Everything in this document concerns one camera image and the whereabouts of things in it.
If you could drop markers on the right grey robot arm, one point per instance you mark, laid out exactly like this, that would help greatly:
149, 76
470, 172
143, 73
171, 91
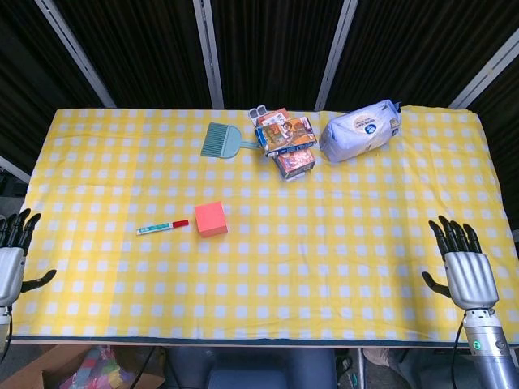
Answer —
490, 356

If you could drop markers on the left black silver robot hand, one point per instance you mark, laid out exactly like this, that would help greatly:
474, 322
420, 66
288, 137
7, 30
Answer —
10, 275

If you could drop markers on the stack of snack boxes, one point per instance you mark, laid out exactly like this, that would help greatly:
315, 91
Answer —
257, 112

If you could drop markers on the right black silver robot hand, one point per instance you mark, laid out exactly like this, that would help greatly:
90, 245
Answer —
470, 279

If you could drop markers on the red and white marker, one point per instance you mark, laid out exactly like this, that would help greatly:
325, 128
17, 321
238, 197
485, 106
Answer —
162, 227

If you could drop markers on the white frame post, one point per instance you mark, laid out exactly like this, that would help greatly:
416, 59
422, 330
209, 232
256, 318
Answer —
208, 52
73, 52
486, 75
12, 166
336, 52

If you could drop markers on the red orange carton box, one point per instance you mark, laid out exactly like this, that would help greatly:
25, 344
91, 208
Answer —
296, 164

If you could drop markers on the yellow white checkered tablecloth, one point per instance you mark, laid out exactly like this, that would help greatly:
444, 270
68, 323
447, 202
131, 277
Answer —
284, 263

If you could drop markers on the white table leg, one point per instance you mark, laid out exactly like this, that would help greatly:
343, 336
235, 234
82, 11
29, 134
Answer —
360, 368

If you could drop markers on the blue orange carton box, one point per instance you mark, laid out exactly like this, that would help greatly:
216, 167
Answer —
286, 135

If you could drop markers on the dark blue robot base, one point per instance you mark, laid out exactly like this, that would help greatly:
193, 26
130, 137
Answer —
251, 368

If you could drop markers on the beige shoe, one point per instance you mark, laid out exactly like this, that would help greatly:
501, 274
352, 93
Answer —
379, 358

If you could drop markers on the white plastic bag package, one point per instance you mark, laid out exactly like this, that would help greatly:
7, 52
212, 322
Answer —
357, 133

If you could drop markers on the pink cube block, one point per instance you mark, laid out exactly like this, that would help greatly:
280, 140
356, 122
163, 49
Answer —
211, 221

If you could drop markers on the teal hand brush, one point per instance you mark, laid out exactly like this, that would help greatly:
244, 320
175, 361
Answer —
225, 142

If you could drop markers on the brown cardboard box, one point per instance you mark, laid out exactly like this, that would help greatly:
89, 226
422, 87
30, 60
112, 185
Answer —
40, 364

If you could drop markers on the colourful plastic pieces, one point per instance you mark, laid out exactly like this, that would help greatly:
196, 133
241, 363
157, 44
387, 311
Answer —
97, 368

